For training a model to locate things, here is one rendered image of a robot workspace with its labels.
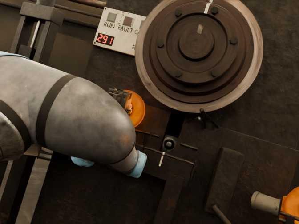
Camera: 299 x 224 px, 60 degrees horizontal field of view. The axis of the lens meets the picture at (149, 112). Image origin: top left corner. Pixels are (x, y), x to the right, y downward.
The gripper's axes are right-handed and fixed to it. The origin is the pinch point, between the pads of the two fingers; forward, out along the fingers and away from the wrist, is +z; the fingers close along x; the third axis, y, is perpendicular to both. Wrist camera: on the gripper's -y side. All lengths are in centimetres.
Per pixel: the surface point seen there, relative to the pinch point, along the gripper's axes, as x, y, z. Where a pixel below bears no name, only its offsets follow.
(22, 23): 414, 1, 433
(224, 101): -35.4, 12.1, -0.6
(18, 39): 412, -36, 422
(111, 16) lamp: 21.7, 32.9, 17.9
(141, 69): -2.3, 15.1, 0.2
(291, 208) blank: -63, -12, -16
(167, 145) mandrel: -19.6, -12.3, 4.4
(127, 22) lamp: 13.8, 31.6, 17.6
